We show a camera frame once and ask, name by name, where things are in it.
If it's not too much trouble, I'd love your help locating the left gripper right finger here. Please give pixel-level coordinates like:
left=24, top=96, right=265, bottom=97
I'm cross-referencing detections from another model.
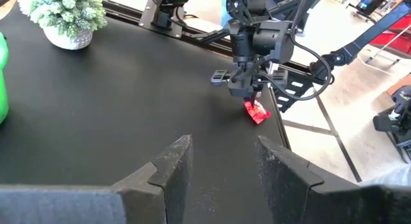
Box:
left=256, top=135, right=411, bottom=224

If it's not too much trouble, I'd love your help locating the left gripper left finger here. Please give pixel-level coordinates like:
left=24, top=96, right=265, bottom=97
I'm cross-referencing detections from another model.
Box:
left=0, top=134, right=193, bottom=224

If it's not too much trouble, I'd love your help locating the black chair with bag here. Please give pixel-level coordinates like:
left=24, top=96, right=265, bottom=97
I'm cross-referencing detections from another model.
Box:
left=372, top=85, right=411, bottom=164

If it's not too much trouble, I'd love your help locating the red background furniture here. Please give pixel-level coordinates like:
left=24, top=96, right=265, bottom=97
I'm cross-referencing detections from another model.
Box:
left=369, top=13, right=411, bottom=55

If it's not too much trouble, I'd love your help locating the green plastic bucket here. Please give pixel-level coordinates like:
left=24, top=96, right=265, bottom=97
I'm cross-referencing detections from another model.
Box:
left=0, top=31, right=10, bottom=125

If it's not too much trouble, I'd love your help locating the lit background screen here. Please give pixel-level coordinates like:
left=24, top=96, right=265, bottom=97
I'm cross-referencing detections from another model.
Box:
left=355, top=0, right=388, bottom=16

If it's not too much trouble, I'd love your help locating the red candy packet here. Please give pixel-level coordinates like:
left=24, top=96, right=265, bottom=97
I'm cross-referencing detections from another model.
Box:
left=243, top=100, right=272, bottom=125

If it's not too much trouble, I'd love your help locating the black table mat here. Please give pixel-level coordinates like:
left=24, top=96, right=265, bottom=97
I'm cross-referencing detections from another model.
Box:
left=0, top=1, right=292, bottom=224

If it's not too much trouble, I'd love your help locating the green plant in grey pot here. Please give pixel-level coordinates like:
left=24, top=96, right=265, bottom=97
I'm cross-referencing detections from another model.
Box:
left=17, top=0, right=109, bottom=51

